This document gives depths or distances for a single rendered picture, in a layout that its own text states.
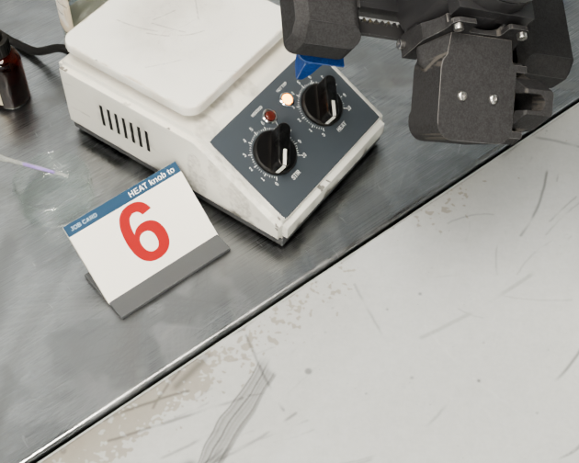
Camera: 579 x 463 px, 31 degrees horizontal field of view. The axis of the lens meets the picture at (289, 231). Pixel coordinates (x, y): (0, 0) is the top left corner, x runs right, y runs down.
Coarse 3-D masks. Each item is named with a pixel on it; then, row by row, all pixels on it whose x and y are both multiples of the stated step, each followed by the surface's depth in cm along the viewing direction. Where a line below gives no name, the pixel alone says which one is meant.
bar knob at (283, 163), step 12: (264, 132) 70; (276, 132) 70; (288, 132) 69; (264, 144) 70; (276, 144) 69; (288, 144) 69; (264, 156) 70; (276, 156) 69; (288, 156) 69; (264, 168) 70; (276, 168) 69; (288, 168) 70
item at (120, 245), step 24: (168, 192) 71; (120, 216) 69; (144, 216) 70; (168, 216) 70; (192, 216) 71; (96, 240) 68; (120, 240) 69; (144, 240) 70; (168, 240) 70; (96, 264) 68; (120, 264) 69; (144, 264) 69
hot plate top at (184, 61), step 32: (128, 0) 74; (160, 0) 74; (192, 0) 74; (224, 0) 74; (256, 0) 74; (96, 32) 72; (128, 32) 72; (160, 32) 72; (192, 32) 72; (224, 32) 72; (256, 32) 72; (96, 64) 70; (128, 64) 70; (160, 64) 70; (192, 64) 70; (224, 64) 70; (160, 96) 68; (192, 96) 68
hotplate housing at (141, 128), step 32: (64, 64) 73; (256, 64) 73; (288, 64) 73; (96, 96) 72; (128, 96) 71; (224, 96) 71; (96, 128) 76; (128, 128) 73; (160, 128) 70; (192, 128) 69; (160, 160) 73; (192, 160) 70; (224, 160) 69; (352, 160) 74; (224, 192) 70; (256, 192) 69; (320, 192) 72; (256, 224) 71; (288, 224) 70
